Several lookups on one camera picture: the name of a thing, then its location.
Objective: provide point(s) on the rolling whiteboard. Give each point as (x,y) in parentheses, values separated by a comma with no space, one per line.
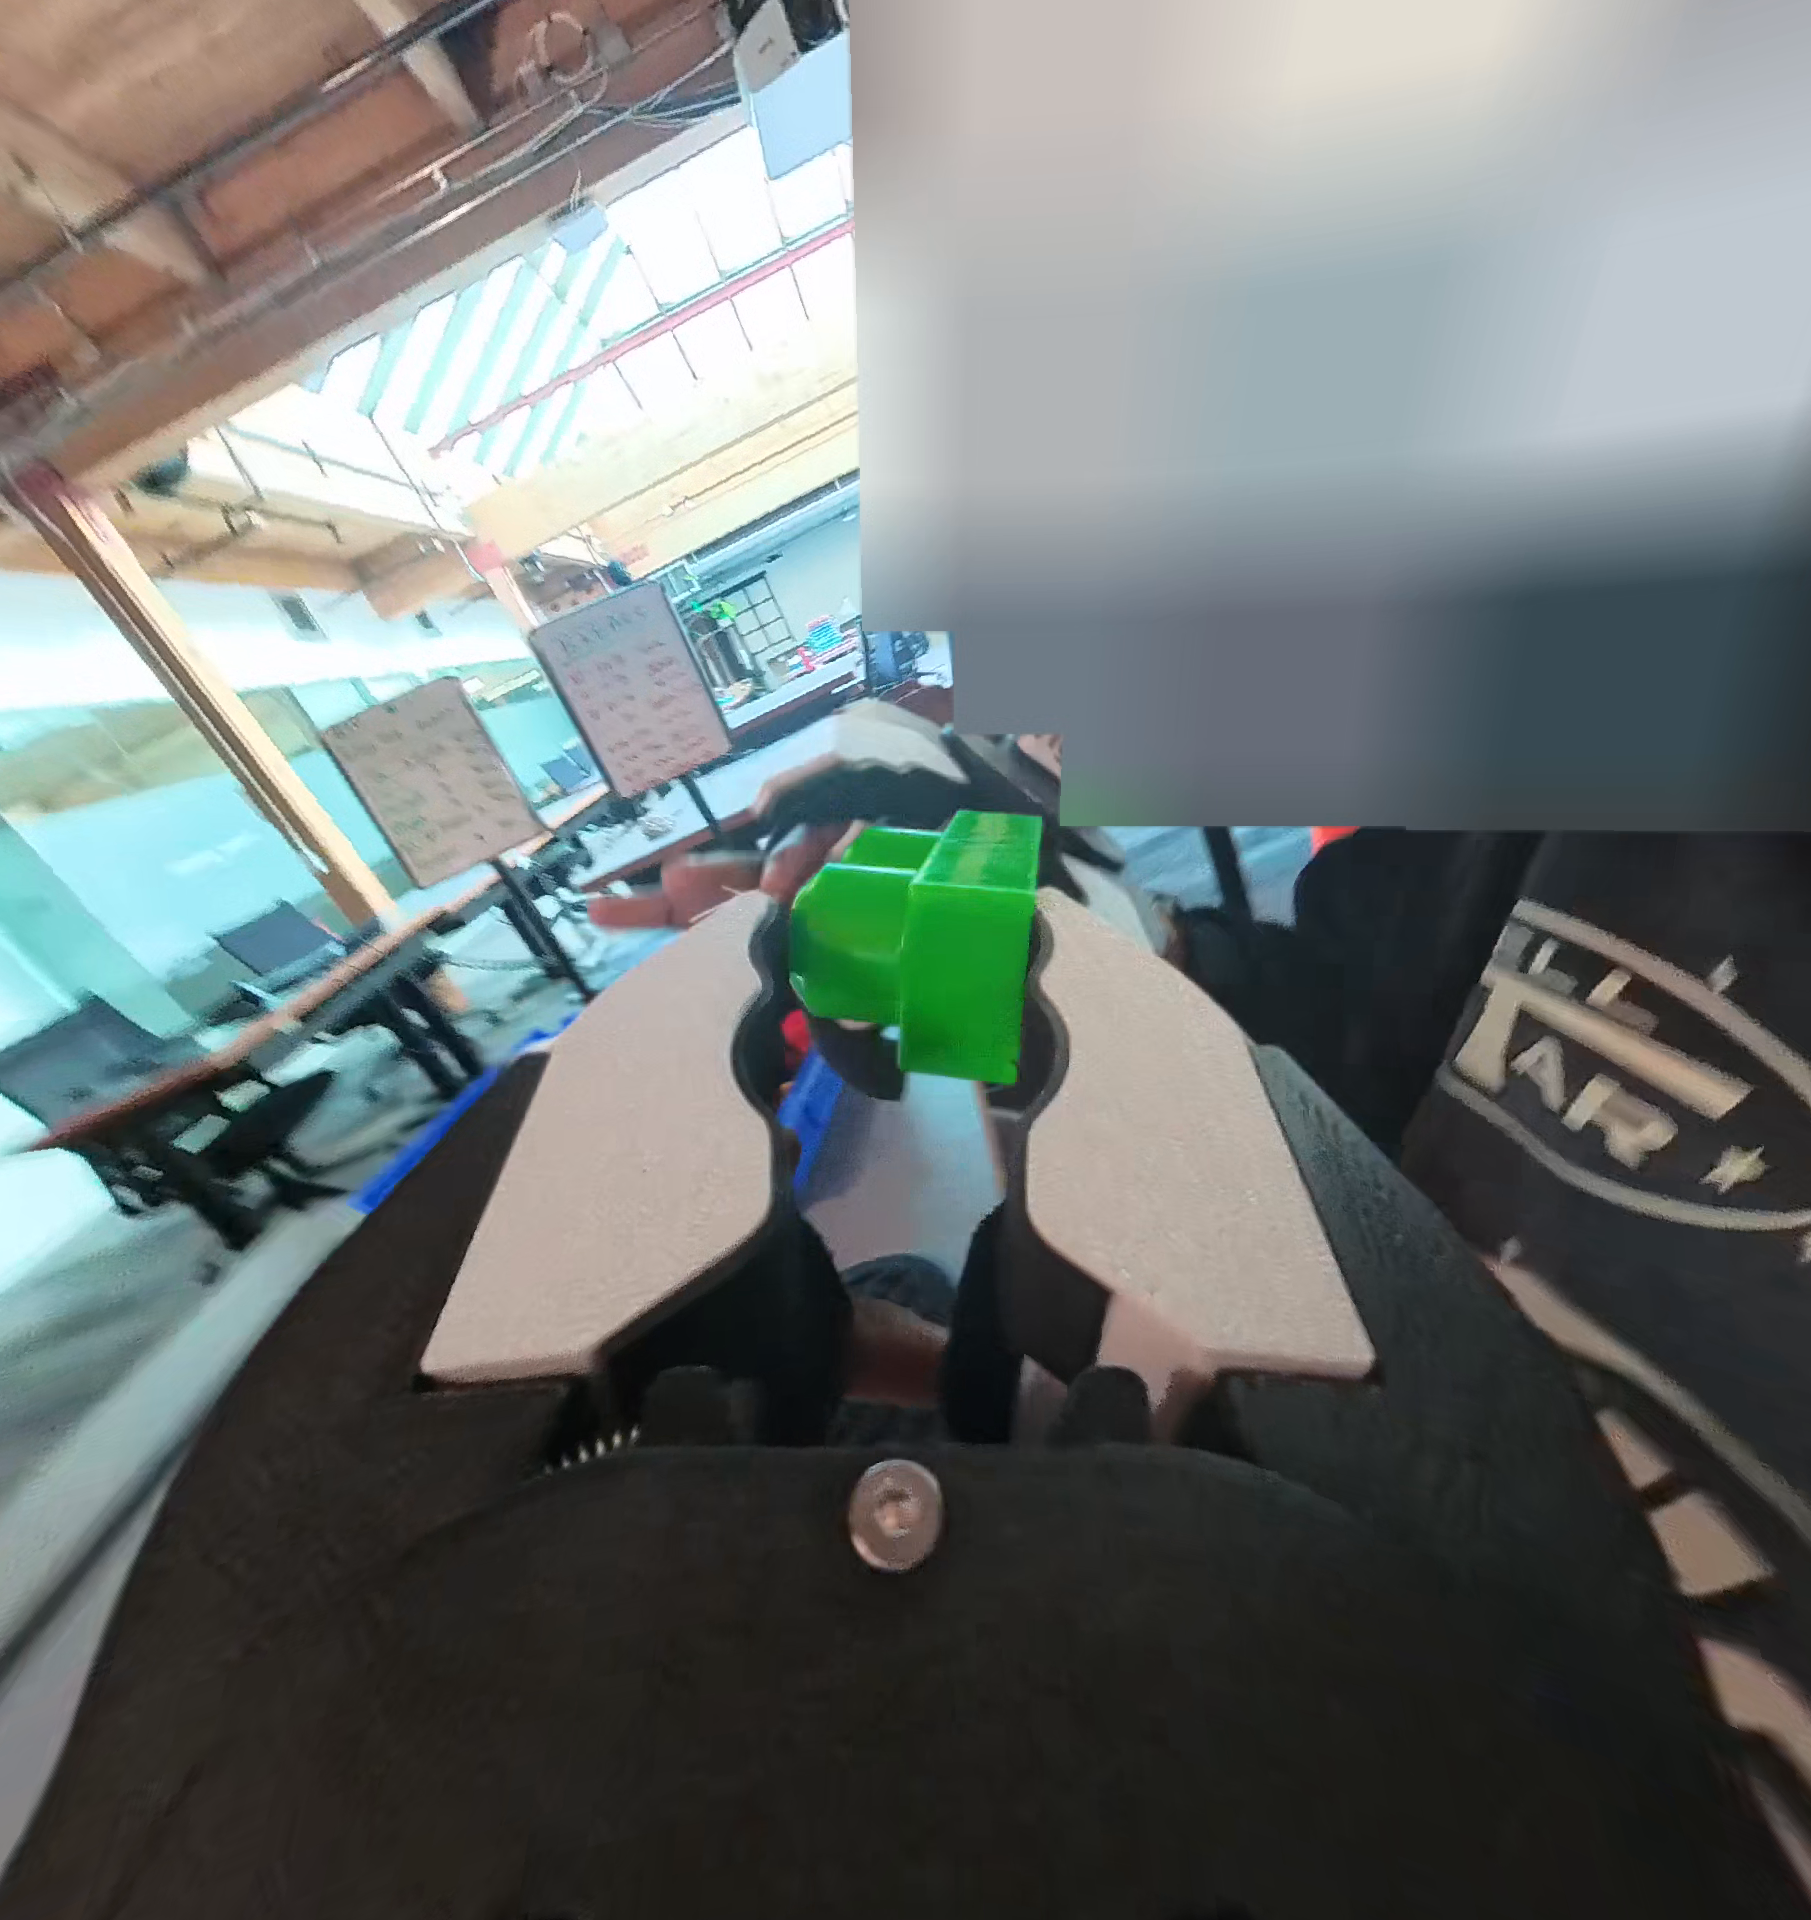
(435,780)
(629,689)

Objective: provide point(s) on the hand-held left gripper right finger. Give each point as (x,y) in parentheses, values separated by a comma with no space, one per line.
(1193,1184)

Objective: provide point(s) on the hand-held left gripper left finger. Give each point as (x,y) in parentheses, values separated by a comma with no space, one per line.
(621,1184)

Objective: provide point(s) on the blue storage bin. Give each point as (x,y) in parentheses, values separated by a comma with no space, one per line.
(805,1120)

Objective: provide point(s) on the green toy block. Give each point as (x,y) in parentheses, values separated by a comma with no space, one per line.
(950,960)

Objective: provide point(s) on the person's right hand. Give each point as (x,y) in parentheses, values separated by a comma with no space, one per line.
(696,896)

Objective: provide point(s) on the wooden support post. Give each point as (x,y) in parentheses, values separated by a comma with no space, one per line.
(201,676)

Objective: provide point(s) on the white ceiling projector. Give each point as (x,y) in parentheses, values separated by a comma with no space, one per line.
(806,130)

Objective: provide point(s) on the orange traffic cone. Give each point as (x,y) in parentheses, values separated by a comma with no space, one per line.
(1330,860)

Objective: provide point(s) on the black printed shirt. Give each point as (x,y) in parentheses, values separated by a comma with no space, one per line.
(1596,931)

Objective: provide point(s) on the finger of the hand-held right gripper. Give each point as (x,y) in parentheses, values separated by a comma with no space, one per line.
(899,743)

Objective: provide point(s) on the wood edged office desk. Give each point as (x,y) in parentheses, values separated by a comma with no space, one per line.
(396,936)

